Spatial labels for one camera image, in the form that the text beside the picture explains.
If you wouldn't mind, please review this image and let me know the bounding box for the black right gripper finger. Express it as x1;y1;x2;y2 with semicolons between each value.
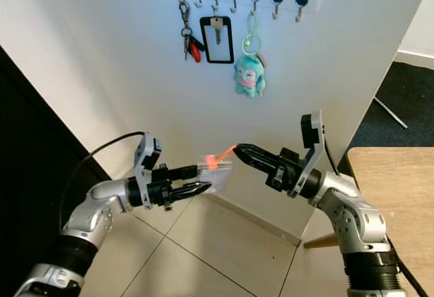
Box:
236;144;284;166
243;156;278;178

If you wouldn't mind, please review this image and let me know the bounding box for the clear card holder orange lanyard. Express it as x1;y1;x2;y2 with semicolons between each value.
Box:
197;144;238;195

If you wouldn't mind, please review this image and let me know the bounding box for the wooden table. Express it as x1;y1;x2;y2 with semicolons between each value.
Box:
304;146;434;297

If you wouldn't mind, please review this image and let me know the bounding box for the grey metal rod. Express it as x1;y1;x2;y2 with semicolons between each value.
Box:
373;96;408;130

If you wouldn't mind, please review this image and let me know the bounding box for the key bunch red fob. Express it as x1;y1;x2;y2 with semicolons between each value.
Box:
180;2;204;64

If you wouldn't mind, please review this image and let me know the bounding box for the black framed key holder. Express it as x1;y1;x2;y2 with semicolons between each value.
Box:
200;10;235;64

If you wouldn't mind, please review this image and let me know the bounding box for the black panel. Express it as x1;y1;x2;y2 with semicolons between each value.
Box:
0;46;109;297

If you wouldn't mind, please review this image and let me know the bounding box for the white partition board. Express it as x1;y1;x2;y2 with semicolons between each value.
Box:
0;0;428;247

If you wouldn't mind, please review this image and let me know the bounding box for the dark carpet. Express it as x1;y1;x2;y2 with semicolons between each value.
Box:
359;60;434;150

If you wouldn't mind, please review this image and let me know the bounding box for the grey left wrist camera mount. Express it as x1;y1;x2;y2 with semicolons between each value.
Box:
134;132;165;210

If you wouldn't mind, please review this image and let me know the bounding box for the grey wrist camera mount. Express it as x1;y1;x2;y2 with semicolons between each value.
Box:
134;132;165;210
300;110;328;198

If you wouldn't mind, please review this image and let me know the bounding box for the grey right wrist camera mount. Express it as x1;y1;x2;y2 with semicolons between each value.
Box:
300;110;328;198

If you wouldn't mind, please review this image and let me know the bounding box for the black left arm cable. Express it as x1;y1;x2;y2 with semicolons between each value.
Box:
60;131;144;230

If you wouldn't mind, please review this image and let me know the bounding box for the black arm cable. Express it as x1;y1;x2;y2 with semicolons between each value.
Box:
60;131;144;230
320;124;427;297

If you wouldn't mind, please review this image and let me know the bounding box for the teal plush keychain green loop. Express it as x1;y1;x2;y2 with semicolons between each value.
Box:
234;12;267;99

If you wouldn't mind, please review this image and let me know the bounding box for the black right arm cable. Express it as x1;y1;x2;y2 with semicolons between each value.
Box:
320;124;427;297

